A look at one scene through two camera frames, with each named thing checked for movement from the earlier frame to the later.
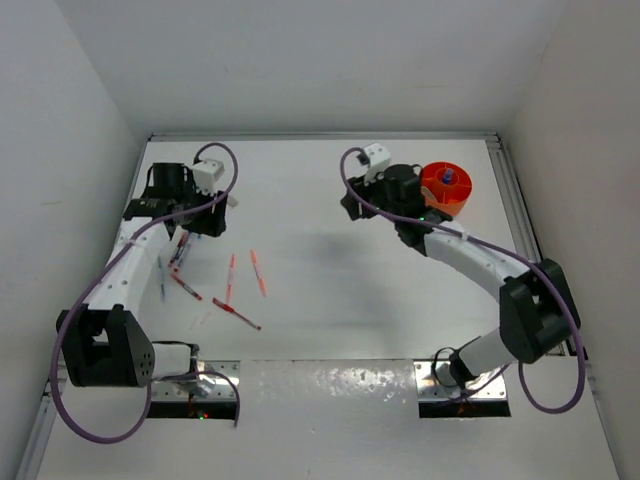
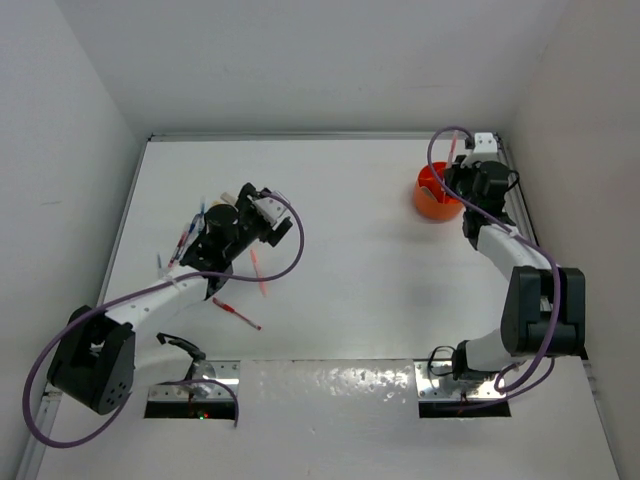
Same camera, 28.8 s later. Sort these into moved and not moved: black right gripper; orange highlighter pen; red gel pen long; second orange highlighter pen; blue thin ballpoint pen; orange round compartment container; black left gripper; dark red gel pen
Moved: black right gripper; black left gripper; orange highlighter pen
Not moved: red gel pen long; orange round compartment container; blue thin ballpoint pen; dark red gel pen; second orange highlighter pen
